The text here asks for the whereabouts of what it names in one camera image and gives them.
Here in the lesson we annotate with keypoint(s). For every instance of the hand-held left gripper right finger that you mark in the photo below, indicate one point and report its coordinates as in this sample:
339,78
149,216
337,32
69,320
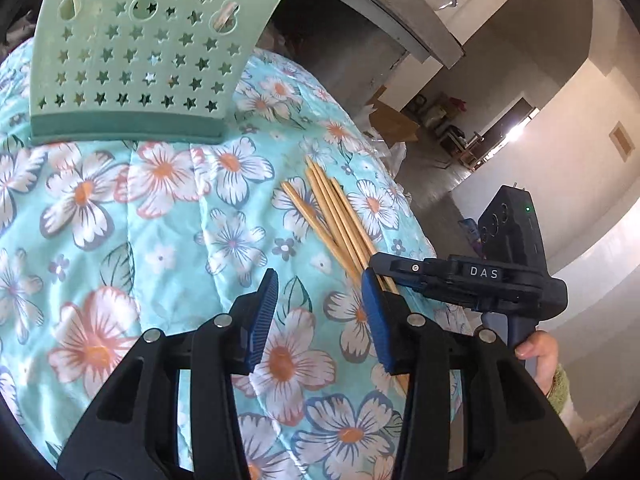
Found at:
375,320

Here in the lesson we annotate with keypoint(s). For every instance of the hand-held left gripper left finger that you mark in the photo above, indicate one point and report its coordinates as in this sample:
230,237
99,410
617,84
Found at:
265,310

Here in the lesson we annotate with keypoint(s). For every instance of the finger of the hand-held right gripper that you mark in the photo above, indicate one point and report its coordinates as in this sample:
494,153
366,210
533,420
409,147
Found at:
400,267
440,295

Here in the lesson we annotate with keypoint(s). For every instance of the bundle of bamboo chopsticks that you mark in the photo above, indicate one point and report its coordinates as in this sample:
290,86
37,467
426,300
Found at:
325,210

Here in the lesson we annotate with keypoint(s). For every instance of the green star-cutout utensil holder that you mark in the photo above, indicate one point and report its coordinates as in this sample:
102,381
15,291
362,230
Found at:
125,100

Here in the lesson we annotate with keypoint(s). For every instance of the person's right forearm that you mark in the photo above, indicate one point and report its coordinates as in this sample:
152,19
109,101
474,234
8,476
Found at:
560,385

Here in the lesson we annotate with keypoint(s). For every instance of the person's right hand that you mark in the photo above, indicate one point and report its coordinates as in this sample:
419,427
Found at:
542,355

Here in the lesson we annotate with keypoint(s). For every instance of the floral turquoise quilt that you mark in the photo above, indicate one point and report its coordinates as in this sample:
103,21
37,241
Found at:
150,240

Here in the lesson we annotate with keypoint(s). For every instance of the brown cardboard box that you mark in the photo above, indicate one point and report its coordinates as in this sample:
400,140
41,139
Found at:
395,120

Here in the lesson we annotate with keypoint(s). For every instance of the grey concrete counter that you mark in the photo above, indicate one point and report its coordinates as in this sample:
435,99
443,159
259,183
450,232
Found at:
380,15

